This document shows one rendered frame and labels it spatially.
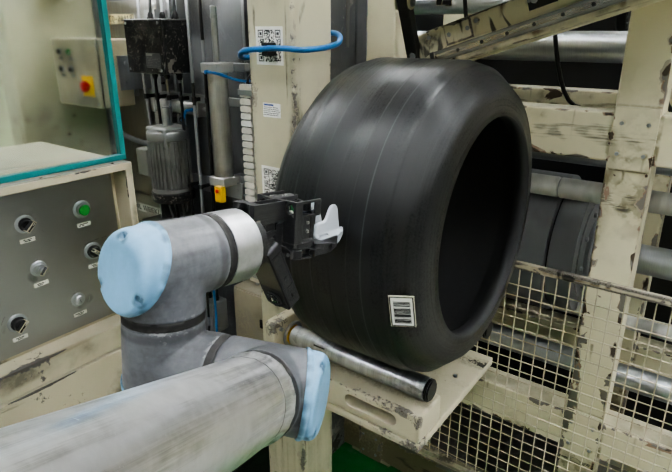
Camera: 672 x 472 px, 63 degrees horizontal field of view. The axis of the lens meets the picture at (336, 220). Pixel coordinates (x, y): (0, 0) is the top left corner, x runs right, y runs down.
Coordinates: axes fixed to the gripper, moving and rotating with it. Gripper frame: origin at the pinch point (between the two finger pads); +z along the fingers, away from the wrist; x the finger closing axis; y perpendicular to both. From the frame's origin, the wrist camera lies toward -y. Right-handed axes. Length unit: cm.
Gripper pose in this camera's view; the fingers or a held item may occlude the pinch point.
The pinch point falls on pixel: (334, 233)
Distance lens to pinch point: 84.8
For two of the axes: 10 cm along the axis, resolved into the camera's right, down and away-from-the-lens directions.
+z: 6.0, -1.4, 7.9
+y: 0.7, -9.7, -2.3
